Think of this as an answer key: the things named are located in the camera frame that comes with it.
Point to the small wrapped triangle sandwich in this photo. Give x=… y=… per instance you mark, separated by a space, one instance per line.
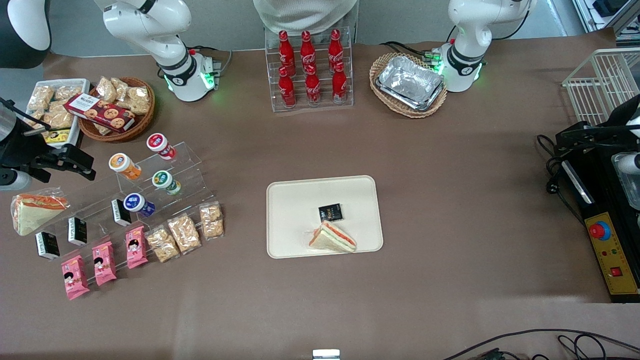
x=332 y=237

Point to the white rectangular tray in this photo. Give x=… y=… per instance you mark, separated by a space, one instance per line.
x=75 y=132

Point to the black machine with yellow panel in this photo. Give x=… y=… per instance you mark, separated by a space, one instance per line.
x=607 y=270

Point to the red gum bottle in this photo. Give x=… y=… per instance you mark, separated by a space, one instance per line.
x=161 y=146

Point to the person in white sweater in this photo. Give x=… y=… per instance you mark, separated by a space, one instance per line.
x=305 y=15

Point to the aluminium foil trays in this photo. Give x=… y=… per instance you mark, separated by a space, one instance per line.
x=411 y=82

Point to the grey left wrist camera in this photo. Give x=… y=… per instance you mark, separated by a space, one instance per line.
x=632 y=163

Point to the red emergency stop button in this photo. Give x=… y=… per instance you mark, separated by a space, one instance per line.
x=599 y=230

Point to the clear-wrapped puffed rice bar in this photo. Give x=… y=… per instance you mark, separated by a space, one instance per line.
x=184 y=233
x=162 y=244
x=211 y=220

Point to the clear acrylic stepped shelf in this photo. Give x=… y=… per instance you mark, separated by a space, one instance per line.
x=170 y=167

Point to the clear plastic container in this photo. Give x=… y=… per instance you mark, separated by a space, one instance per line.
x=627 y=187

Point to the brown wicker basket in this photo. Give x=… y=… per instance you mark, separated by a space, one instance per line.
x=140 y=127

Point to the green gum bottle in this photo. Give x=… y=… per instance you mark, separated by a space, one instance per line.
x=166 y=182

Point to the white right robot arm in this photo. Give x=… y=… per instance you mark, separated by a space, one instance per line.
x=150 y=25

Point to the large wrapped sandwich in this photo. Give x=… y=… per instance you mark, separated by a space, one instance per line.
x=35 y=212

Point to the small white block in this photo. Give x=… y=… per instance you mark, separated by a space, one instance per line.
x=326 y=354

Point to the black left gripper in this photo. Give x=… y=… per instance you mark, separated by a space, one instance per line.
x=619 y=121

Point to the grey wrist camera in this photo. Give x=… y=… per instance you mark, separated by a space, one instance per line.
x=11 y=180
x=632 y=163

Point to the metal frame shelf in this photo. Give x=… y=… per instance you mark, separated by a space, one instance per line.
x=625 y=20

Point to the cream plastic tray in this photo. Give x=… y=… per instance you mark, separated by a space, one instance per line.
x=300 y=220

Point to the clear acrylic bottle rack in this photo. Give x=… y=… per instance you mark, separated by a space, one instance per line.
x=274 y=100

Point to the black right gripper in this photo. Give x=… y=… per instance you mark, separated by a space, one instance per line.
x=21 y=150

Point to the yellow black snack packet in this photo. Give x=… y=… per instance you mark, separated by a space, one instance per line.
x=57 y=135

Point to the pink biscuit packet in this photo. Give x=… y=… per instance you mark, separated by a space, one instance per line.
x=104 y=262
x=75 y=276
x=136 y=246

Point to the blue gum bottle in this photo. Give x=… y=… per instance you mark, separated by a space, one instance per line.
x=138 y=205

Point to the light wicker basket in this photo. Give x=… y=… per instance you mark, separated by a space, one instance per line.
x=385 y=100

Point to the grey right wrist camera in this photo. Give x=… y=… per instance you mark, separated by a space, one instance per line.
x=11 y=180

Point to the red cola bottle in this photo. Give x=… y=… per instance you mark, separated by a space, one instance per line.
x=286 y=47
x=312 y=86
x=286 y=89
x=335 y=44
x=307 y=46
x=339 y=83

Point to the small black white box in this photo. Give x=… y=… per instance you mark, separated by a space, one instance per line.
x=121 y=211
x=47 y=245
x=77 y=230

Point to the small black snack packet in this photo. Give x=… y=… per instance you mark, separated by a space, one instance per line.
x=330 y=212

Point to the dark red cookie box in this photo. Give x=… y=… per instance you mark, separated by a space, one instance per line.
x=100 y=112

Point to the puffed rice snack bag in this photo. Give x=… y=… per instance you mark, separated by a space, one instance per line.
x=40 y=96
x=31 y=119
x=106 y=89
x=120 y=86
x=57 y=119
x=67 y=92
x=139 y=99
x=102 y=129

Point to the orange gum bottle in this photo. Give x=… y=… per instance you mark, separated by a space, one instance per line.
x=125 y=166

